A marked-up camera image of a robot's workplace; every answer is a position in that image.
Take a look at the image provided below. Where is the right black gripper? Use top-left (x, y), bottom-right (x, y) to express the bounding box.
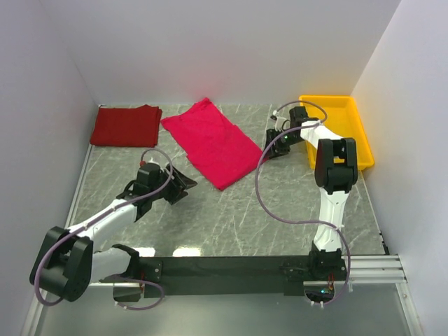
top-left (261, 128), bottom-right (304, 159)

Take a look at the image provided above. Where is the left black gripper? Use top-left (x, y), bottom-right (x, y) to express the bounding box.
top-left (150, 163), bottom-right (197, 204)

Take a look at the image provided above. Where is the pink t shirt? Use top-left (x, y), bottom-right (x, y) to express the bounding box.
top-left (161, 98), bottom-right (263, 191)

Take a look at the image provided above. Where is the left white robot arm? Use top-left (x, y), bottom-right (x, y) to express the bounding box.
top-left (29, 162), bottom-right (197, 302)

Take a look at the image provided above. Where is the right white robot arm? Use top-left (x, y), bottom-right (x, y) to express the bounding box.
top-left (265, 106), bottom-right (358, 279)

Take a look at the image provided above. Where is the folded dark red t shirt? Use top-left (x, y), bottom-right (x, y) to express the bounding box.
top-left (90, 104), bottom-right (162, 148)

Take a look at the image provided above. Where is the yellow plastic tray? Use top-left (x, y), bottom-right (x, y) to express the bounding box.
top-left (299, 95), bottom-right (375, 171)

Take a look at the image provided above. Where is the black base beam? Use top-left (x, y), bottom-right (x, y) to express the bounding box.
top-left (140, 255), bottom-right (348, 296)

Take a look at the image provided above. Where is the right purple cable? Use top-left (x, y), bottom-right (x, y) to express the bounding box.
top-left (255, 100), bottom-right (352, 307)

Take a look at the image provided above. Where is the purple cable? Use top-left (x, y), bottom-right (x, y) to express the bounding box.
top-left (34, 148), bottom-right (176, 311)
top-left (255, 100), bottom-right (352, 307)

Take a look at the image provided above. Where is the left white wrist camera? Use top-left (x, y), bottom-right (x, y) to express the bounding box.
top-left (139, 157), bottom-right (159, 167)

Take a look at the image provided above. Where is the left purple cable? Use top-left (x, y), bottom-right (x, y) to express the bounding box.
top-left (34, 148), bottom-right (176, 311)

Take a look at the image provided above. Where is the aluminium frame rail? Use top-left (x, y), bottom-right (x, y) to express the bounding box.
top-left (20, 143), bottom-right (421, 336)

